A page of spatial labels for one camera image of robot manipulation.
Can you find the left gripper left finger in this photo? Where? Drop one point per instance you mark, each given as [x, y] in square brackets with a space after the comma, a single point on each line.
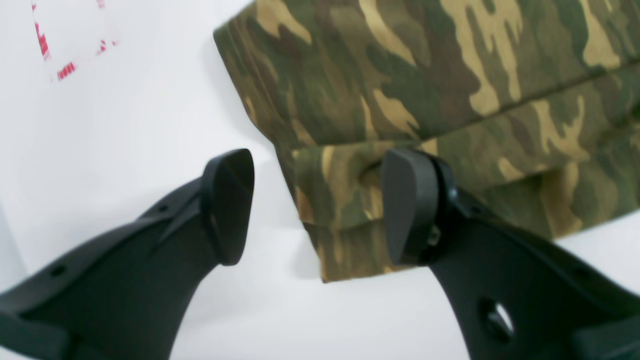
[123, 295]

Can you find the camouflage t-shirt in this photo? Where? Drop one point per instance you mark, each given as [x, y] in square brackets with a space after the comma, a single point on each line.
[533, 103]

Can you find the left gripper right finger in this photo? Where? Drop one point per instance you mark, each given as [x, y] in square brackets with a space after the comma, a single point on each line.
[515, 295]

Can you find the red tape marking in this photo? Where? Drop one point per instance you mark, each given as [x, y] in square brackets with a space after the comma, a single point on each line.
[72, 33]

